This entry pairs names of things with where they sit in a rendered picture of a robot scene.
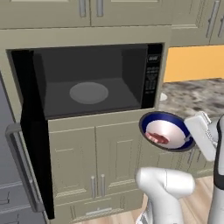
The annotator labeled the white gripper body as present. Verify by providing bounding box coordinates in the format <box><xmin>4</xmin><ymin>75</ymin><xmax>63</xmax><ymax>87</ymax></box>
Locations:
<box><xmin>184</xmin><ymin>111</ymin><xmax>219</xmax><ymax>162</ymax></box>

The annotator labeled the blue bowl with white inside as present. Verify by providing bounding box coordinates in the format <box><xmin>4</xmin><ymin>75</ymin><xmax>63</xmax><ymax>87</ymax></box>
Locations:
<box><xmin>138</xmin><ymin>110</ymin><xmax>197</xmax><ymax>153</ymax></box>

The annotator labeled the red raw steak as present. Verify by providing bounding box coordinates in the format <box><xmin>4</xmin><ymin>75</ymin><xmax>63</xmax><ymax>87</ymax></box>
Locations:
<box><xmin>146</xmin><ymin>131</ymin><xmax>171</xmax><ymax>145</ymax></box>

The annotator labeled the beige lower cupboard door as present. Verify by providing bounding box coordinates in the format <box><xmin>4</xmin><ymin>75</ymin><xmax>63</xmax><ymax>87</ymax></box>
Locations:
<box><xmin>94</xmin><ymin>122</ymin><xmax>144</xmax><ymax>197</ymax></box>
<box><xmin>48</xmin><ymin>126</ymin><xmax>97</xmax><ymax>203</ymax></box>

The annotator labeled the beige cupboard door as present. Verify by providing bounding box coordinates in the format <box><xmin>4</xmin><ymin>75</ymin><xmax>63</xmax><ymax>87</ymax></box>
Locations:
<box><xmin>94</xmin><ymin>122</ymin><xmax>144</xmax><ymax>197</ymax></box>
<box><xmin>0</xmin><ymin>0</ymin><xmax>92</xmax><ymax>29</ymax></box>
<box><xmin>90</xmin><ymin>0</ymin><xmax>173</xmax><ymax>27</ymax></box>
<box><xmin>48</xmin><ymin>126</ymin><xmax>97</xmax><ymax>203</ymax></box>

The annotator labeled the grey glass turntable plate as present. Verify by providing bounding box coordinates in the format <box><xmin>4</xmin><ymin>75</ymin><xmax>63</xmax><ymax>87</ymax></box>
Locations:
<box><xmin>68</xmin><ymin>81</ymin><xmax>109</xmax><ymax>106</ymax></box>

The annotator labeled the black built-in microwave oven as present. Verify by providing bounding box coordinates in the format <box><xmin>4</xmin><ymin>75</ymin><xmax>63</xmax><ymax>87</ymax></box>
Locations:
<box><xmin>8</xmin><ymin>43</ymin><xmax>165</xmax><ymax>121</ymax></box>

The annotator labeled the beige upper cupboard door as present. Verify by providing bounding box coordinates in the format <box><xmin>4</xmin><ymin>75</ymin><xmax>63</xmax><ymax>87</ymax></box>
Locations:
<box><xmin>0</xmin><ymin>0</ymin><xmax>92</xmax><ymax>29</ymax></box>
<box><xmin>90</xmin><ymin>0</ymin><xmax>173</xmax><ymax>27</ymax></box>

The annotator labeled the black microwave door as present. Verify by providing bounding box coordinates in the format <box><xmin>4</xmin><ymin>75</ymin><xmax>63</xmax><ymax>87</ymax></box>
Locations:
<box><xmin>10</xmin><ymin>50</ymin><xmax>56</xmax><ymax>221</ymax></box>

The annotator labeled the beige base cupboard run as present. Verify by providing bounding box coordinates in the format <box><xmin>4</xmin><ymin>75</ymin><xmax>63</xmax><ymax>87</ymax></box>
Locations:
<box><xmin>139</xmin><ymin>136</ymin><xmax>217</xmax><ymax>179</ymax></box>

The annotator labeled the beige drawer front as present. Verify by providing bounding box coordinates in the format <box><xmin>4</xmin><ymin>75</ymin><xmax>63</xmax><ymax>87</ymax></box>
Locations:
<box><xmin>54</xmin><ymin>188</ymin><xmax>144</xmax><ymax>224</ymax></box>

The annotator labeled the grey fridge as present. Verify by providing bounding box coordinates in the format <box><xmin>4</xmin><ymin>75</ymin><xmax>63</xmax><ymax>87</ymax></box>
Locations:
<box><xmin>0</xmin><ymin>71</ymin><xmax>47</xmax><ymax>224</ymax></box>

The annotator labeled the grey lower cupboard handle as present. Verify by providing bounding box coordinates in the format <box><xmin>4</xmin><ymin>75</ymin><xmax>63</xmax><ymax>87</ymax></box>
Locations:
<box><xmin>99</xmin><ymin>173</ymin><xmax>106</xmax><ymax>197</ymax></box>
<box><xmin>89</xmin><ymin>175</ymin><xmax>97</xmax><ymax>200</ymax></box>

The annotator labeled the grey cupboard handle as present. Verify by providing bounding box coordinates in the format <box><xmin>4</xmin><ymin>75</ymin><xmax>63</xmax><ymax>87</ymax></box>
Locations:
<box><xmin>89</xmin><ymin>175</ymin><xmax>97</xmax><ymax>200</ymax></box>
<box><xmin>95</xmin><ymin>0</ymin><xmax>105</xmax><ymax>18</ymax></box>
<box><xmin>99</xmin><ymin>173</ymin><xmax>106</xmax><ymax>197</ymax></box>
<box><xmin>78</xmin><ymin>0</ymin><xmax>88</xmax><ymax>18</ymax></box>

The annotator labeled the beige wall cupboard run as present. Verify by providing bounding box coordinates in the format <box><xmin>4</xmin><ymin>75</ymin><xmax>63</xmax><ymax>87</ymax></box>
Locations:
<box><xmin>171</xmin><ymin>0</ymin><xmax>224</xmax><ymax>48</ymax></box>

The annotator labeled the grey drawer handle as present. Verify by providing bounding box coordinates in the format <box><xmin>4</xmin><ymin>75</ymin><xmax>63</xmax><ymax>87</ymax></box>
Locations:
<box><xmin>85</xmin><ymin>206</ymin><xmax>114</xmax><ymax>217</ymax></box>

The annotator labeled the beige tall cupboard frame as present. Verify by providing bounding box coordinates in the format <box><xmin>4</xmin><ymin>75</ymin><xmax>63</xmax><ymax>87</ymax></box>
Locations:
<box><xmin>0</xmin><ymin>24</ymin><xmax>173</xmax><ymax>224</ymax></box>

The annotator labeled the grey upper cupboard handle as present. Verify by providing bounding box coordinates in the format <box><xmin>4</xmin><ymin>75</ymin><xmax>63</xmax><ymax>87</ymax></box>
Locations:
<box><xmin>95</xmin><ymin>0</ymin><xmax>105</xmax><ymax>18</ymax></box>
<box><xmin>78</xmin><ymin>0</ymin><xmax>88</xmax><ymax>18</ymax></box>

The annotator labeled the grey microwave door handle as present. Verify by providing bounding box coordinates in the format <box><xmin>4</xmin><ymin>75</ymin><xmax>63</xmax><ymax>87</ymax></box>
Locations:
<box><xmin>4</xmin><ymin>122</ymin><xmax>46</xmax><ymax>214</ymax></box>

